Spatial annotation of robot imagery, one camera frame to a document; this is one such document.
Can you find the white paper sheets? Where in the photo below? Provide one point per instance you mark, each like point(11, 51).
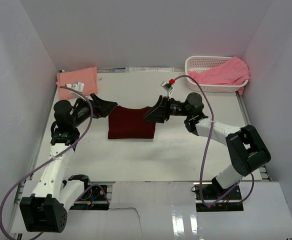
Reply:
point(149, 69)

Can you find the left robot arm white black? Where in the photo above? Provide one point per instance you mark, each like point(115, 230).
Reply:
point(46, 209)

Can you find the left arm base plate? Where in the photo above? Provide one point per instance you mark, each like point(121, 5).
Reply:
point(95, 199)

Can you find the dark red t shirt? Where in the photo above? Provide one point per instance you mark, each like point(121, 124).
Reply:
point(127, 123)

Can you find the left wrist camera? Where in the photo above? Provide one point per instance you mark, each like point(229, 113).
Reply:
point(77, 86)

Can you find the folded salmon pink t shirt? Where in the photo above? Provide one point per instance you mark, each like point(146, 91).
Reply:
point(88, 76)

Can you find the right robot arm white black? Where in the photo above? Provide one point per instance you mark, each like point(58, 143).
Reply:
point(247, 150)

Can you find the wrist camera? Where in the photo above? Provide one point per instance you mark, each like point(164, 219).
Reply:
point(168, 87)
point(77, 86)

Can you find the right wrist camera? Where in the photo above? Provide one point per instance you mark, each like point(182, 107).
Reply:
point(168, 87)

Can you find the pink t shirt in basket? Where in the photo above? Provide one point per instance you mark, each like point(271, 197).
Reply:
point(223, 72)

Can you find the white plastic basket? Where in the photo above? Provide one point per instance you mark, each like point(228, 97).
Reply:
point(201, 67)

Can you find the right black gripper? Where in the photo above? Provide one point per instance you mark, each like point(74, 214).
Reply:
point(160, 111)

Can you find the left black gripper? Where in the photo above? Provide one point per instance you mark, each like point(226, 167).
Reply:
point(104, 107)

